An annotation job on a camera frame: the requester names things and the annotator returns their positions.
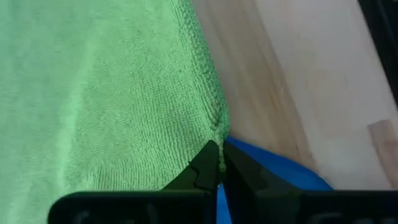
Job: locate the black metal table frame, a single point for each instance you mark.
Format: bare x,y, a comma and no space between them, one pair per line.
385,31

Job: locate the blue microfiber towel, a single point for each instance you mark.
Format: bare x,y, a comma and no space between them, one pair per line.
280,168

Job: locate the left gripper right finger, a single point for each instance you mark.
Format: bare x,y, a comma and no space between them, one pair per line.
264,199

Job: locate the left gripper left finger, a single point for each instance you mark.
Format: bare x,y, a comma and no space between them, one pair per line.
199,174

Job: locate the green microfiber towel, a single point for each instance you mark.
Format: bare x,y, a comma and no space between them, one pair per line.
93,93

